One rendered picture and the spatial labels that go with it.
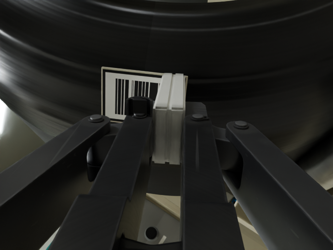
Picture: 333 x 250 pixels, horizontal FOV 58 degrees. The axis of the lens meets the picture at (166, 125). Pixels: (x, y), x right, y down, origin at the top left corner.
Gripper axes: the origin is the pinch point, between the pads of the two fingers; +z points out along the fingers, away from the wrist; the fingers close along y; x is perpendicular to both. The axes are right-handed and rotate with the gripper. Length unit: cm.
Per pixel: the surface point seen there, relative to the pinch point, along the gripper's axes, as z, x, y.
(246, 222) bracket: 23.7, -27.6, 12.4
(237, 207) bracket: 25.2, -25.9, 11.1
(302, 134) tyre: 6.4, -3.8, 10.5
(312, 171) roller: 12.2, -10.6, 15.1
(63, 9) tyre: 6.7, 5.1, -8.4
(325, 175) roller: 10.7, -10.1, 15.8
